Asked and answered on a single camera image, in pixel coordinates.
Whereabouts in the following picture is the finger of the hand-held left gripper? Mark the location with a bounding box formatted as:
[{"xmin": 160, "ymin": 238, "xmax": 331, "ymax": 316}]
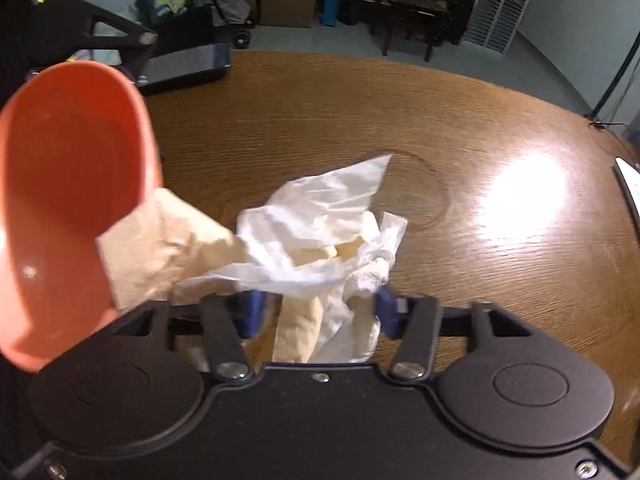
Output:
[{"xmin": 30, "ymin": 0, "xmax": 160, "ymax": 86}]

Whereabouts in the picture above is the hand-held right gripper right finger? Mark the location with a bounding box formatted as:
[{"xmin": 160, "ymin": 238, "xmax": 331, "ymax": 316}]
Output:
[{"xmin": 376, "ymin": 284, "xmax": 535, "ymax": 382}]

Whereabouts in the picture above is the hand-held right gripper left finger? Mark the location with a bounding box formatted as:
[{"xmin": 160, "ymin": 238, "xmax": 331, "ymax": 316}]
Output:
[{"xmin": 111, "ymin": 290, "xmax": 266, "ymax": 382}]

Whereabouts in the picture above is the beige paper napkin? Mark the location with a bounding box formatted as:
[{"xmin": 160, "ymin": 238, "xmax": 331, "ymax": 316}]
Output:
[{"xmin": 96, "ymin": 187, "xmax": 381, "ymax": 363}]

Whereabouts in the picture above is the white tissue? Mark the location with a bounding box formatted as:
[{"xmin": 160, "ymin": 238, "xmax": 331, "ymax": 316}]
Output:
[{"xmin": 172, "ymin": 154, "xmax": 408, "ymax": 363}]

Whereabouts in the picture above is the orange footed bowl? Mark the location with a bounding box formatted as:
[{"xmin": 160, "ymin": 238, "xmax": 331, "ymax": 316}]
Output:
[{"xmin": 0, "ymin": 60, "xmax": 164, "ymax": 373}]

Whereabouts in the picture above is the black smartphone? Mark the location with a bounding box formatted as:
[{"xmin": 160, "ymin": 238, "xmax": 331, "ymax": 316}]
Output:
[{"xmin": 134, "ymin": 42, "xmax": 232, "ymax": 97}]

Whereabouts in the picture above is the black stroller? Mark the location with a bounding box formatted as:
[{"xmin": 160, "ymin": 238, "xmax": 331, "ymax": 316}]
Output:
[{"xmin": 197, "ymin": 0, "xmax": 257, "ymax": 48}]

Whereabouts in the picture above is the blue dustpan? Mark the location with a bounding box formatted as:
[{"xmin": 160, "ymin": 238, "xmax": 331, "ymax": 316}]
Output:
[{"xmin": 321, "ymin": 0, "xmax": 346, "ymax": 27}]

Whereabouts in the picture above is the silver laptop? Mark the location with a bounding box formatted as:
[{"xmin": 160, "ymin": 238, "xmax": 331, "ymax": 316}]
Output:
[{"xmin": 613, "ymin": 157, "xmax": 640, "ymax": 241}]

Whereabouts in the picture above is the black suitcase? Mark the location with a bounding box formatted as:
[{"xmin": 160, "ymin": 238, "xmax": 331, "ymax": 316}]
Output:
[{"xmin": 447, "ymin": 0, "xmax": 476, "ymax": 46}]

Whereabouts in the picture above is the dark wooden chair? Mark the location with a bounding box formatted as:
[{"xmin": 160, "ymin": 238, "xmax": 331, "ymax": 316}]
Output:
[{"xmin": 354, "ymin": 0, "xmax": 453, "ymax": 63}]

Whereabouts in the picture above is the white drawer cabinet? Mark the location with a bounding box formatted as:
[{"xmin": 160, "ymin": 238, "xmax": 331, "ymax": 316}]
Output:
[{"xmin": 465, "ymin": 0, "xmax": 535, "ymax": 54}]

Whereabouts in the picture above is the black cable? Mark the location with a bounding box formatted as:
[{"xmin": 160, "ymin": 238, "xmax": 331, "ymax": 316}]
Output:
[{"xmin": 587, "ymin": 117, "xmax": 640, "ymax": 136}]

